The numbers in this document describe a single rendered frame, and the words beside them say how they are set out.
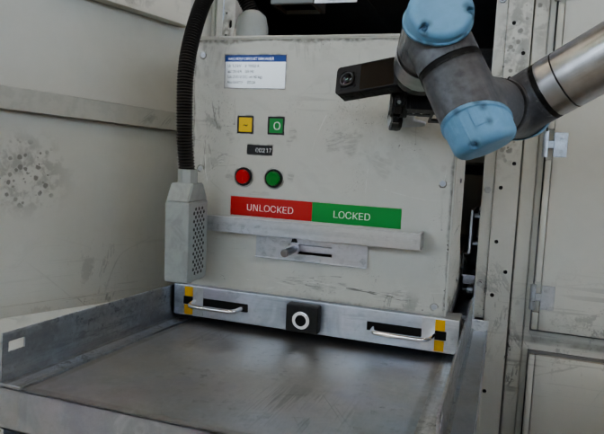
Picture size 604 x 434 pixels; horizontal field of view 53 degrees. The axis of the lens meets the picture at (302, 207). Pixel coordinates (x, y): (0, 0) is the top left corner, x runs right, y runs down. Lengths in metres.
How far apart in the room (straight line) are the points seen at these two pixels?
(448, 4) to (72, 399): 0.65
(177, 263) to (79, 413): 0.35
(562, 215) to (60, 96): 0.97
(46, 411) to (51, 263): 0.44
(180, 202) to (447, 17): 0.57
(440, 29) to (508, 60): 0.63
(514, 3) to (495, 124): 0.68
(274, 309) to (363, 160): 0.32
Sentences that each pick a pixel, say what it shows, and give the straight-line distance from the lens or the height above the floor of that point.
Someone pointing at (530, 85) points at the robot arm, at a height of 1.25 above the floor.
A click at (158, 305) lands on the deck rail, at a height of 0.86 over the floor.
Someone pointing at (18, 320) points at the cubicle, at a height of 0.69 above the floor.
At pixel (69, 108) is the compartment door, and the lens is 1.22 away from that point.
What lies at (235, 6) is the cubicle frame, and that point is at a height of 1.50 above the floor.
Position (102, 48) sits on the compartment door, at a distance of 1.29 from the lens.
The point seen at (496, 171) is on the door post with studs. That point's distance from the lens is 1.29.
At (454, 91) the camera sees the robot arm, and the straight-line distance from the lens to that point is 0.70.
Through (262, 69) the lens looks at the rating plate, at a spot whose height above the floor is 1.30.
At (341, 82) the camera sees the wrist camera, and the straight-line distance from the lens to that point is 0.90.
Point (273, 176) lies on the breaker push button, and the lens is 1.09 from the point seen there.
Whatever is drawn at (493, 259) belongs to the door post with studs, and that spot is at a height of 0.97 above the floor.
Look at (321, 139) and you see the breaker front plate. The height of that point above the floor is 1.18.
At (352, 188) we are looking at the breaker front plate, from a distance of 1.06.
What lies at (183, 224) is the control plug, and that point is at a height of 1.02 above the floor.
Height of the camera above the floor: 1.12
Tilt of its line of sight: 3 degrees down
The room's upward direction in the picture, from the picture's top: 4 degrees clockwise
